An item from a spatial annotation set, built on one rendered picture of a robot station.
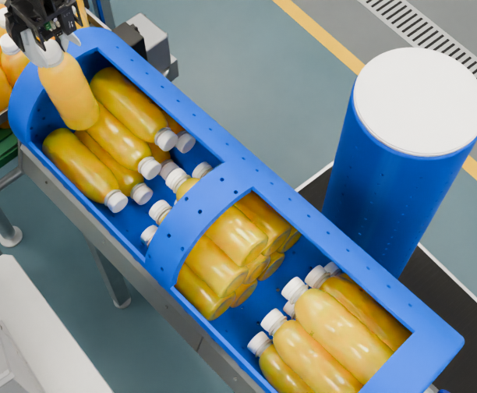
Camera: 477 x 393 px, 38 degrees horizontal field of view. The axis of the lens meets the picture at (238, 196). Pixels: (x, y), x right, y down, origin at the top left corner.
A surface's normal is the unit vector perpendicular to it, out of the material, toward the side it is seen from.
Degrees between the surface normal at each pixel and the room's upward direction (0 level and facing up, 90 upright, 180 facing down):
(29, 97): 43
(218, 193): 1
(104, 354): 0
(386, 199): 90
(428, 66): 0
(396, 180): 90
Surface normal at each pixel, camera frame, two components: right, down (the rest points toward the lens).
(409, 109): 0.00, -0.47
